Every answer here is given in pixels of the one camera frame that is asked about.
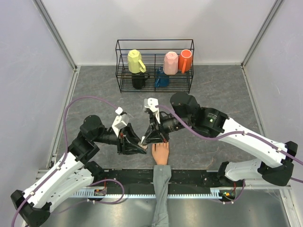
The blue mug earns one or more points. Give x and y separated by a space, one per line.
162 80

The yellow faceted mug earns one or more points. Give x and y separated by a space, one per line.
135 63

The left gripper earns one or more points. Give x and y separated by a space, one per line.
128 134

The mannequin hand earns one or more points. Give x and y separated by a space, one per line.
160 153

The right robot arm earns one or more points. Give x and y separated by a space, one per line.
273 161

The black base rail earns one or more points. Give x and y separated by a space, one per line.
144 182

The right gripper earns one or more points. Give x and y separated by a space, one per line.
152 134

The grey sleeved forearm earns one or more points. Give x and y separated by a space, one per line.
161 194

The pink faceted mug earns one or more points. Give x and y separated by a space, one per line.
170 66

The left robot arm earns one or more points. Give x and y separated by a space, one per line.
75 169

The grey slotted cable duct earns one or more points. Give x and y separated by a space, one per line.
212 195

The orange mug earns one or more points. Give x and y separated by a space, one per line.
185 61

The glitter nail polish bottle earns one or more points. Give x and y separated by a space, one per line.
143 146

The black wire rack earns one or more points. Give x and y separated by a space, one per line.
153 52

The black mug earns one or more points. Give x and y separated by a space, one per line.
139 80

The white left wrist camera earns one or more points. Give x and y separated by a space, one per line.
120 121

